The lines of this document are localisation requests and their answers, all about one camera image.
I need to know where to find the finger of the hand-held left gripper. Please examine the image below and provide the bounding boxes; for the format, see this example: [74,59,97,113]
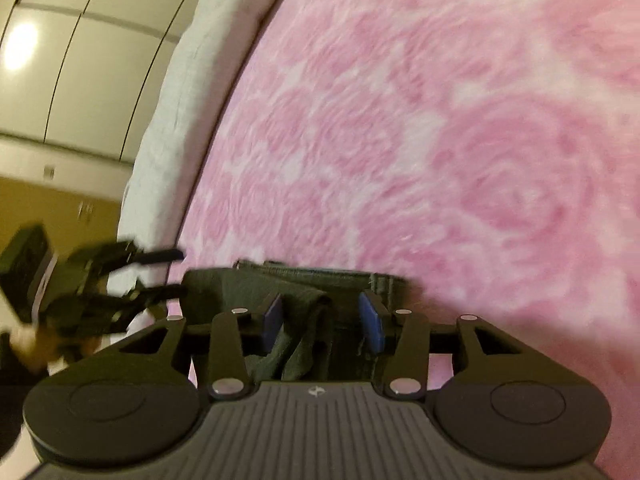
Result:
[115,284,190,313]
[107,246,186,271]

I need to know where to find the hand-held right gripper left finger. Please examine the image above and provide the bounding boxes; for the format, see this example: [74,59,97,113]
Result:
[120,292,286,401]

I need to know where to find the dark grey jeans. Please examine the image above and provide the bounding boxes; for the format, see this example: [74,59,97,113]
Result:
[182,260,416,382]

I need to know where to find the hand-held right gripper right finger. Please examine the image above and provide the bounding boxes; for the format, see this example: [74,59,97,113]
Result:
[357,290,531,401]

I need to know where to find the pink floral bed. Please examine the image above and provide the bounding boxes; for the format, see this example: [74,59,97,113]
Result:
[165,0,640,461]

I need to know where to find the person's left hand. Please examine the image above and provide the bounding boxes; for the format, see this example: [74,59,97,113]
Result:
[7,322,76,371]

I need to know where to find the wooden door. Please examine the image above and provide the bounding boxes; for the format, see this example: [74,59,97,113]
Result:
[0,175,126,261]

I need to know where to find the white quilt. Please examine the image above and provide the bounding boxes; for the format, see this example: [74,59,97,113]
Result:
[117,0,303,341]

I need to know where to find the cream wardrobe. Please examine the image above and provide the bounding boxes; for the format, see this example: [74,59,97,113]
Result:
[0,0,216,163]

